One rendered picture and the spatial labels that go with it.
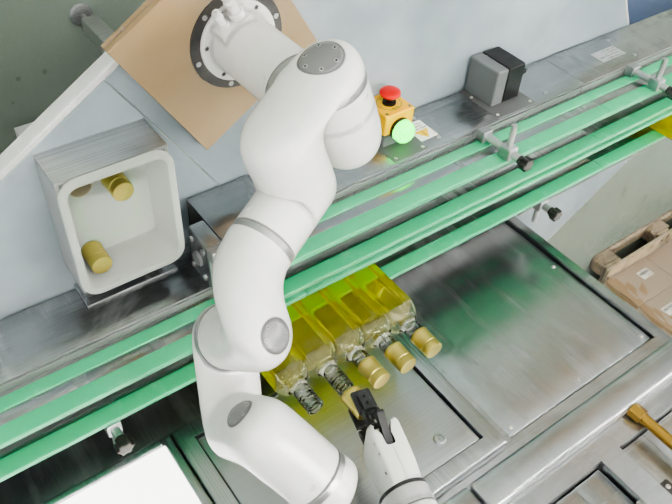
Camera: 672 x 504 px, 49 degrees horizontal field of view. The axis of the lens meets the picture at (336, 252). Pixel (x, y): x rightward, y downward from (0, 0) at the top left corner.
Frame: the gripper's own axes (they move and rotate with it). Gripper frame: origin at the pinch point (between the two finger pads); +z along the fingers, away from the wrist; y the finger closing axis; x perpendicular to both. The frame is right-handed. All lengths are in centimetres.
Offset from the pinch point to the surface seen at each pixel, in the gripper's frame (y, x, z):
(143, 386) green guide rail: -4.1, 31.1, 18.4
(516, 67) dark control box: 23, -52, 50
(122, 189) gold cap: 26.8, 27.9, 31.3
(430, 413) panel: -12.8, -15.4, 2.8
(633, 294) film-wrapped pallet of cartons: -235, -273, 161
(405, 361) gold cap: 1.2, -9.9, 5.5
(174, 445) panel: -12.6, 28.4, 11.2
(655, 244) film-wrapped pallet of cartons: -228, -310, 189
